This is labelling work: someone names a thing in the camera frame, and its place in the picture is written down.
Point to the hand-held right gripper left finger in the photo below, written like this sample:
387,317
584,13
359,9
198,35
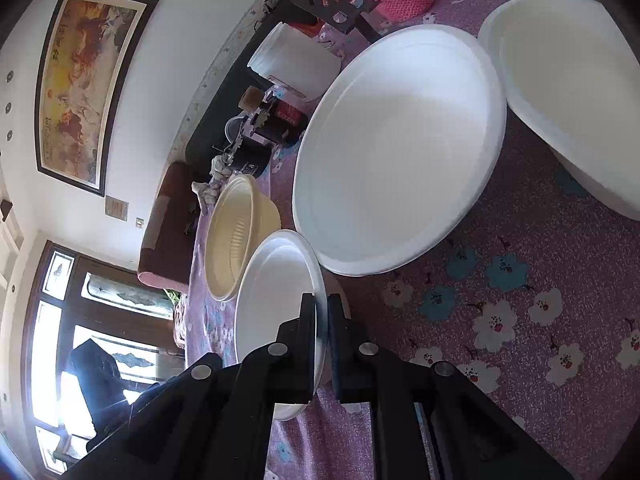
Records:
308,340

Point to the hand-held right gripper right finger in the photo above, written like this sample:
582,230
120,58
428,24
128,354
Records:
336,340

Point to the cream ribbed bowl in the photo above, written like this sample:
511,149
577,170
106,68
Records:
235,240

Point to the brown fabric sofa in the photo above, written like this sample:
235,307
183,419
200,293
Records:
165,240

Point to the purple floral tablecloth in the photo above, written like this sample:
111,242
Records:
500,260

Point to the small black device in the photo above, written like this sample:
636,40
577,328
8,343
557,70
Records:
250,160

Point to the large white basin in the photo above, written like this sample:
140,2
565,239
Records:
400,150

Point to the black hanging garment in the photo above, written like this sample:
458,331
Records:
95,375

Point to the clear glass cup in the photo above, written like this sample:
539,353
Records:
235,129

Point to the dark labelled jar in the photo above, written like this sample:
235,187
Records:
282,117

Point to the brown cork lid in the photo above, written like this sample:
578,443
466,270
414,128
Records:
251,97

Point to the wooden glass door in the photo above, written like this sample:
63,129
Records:
50,335

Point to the white plastic jar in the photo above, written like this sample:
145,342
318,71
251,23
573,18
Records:
295,60

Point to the white deep bowl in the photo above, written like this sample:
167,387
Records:
560,75

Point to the small wall plaque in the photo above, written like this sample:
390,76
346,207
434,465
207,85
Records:
116,208

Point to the framed wall painting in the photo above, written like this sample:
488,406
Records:
85,85

